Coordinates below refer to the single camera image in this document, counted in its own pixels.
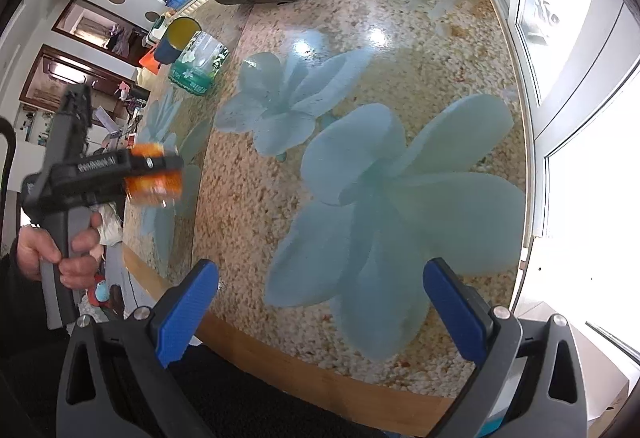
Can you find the orange plastic item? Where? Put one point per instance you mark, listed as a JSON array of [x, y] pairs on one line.
[[148, 59]]

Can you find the white plastic bag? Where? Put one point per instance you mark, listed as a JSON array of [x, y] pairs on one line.
[[110, 225]]

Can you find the person's left hand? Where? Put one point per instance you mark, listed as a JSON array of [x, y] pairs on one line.
[[35, 250]]

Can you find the blue round toy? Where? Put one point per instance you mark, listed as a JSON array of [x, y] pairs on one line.
[[102, 291]]

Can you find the blue cup with yellow inside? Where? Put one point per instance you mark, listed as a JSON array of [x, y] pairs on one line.
[[175, 40]]

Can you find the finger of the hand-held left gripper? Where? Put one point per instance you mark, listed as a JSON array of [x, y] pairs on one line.
[[150, 162]]

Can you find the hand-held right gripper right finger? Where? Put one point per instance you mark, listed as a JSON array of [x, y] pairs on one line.
[[456, 315]]

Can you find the green floral cup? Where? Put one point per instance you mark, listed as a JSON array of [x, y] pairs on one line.
[[197, 65]]

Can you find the orange cup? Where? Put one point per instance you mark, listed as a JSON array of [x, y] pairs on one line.
[[152, 183]]

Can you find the person's left forearm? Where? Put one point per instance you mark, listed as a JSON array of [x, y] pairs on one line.
[[20, 313]]

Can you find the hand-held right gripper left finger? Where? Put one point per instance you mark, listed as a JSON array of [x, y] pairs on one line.
[[186, 315]]

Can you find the white window frame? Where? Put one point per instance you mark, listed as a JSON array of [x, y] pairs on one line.
[[522, 48]]

